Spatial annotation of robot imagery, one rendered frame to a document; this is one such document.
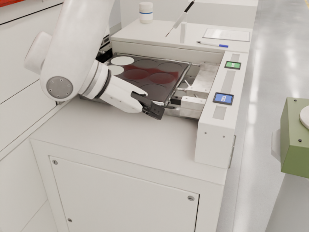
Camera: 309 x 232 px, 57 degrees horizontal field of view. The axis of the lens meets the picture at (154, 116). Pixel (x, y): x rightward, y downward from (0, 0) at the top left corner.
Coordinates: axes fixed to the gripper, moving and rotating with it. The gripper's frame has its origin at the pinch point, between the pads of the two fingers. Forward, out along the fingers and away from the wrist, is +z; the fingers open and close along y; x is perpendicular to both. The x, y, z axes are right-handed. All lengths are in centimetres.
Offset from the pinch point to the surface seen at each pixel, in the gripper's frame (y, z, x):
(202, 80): -26.7, 28.0, 25.8
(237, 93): -1.4, 24.9, 17.2
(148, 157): -11.3, 9.0, -10.7
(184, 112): -15.7, 18.1, 7.9
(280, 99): -120, 184, 95
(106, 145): -21.6, -0.6, -11.7
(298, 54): -175, 256, 197
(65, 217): -51, 6, -43
